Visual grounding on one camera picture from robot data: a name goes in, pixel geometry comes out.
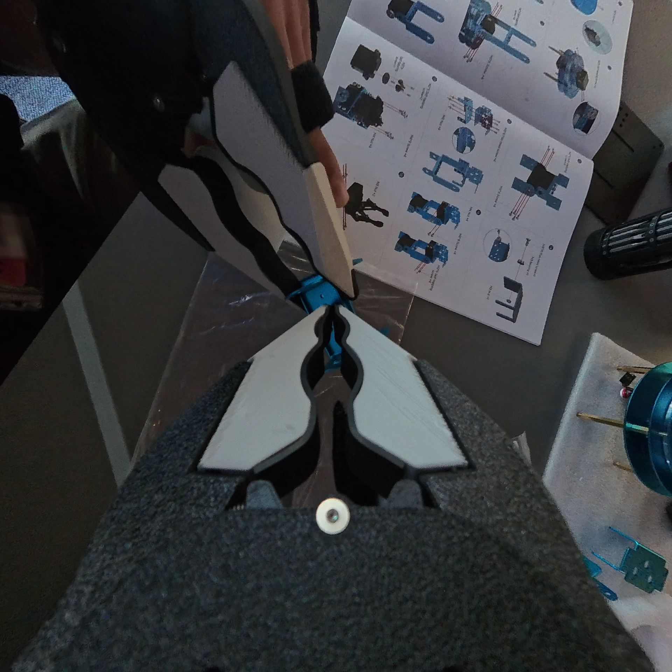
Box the dark grey flat case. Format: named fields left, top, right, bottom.
left=584, top=99, right=666, bottom=228

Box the clear plastic bag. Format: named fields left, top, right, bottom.
left=126, top=236, right=531, bottom=507

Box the grey desk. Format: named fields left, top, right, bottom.
left=0, top=94, right=672, bottom=672

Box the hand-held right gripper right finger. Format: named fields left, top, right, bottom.
left=333, top=306, right=469, bottom=470

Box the white foam slab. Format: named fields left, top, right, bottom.
left=542, top=332, right=672, bottom=672

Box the small teal metal bracket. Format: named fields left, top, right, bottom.
left=582, top=526, right=663, bottom=603

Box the assembly instruction manual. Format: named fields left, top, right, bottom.
left=283, top=0, right=634, bottom=347

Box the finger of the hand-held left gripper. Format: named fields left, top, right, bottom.
left=211, top=61, right=359, bottom=300
left=156, top=156, right=301, bottom=301

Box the black cylindrical bit holder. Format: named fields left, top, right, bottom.
left=583, top=208, right=672, bottom=281

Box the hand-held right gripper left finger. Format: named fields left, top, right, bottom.
left=198, top=306, right=330, bottom=471

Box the blue metal bracket assembly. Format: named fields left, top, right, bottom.
left=286, top=256, right=393, bottom=376

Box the person's left hand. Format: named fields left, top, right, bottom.
left=264, top=0, right=351, bottom=208

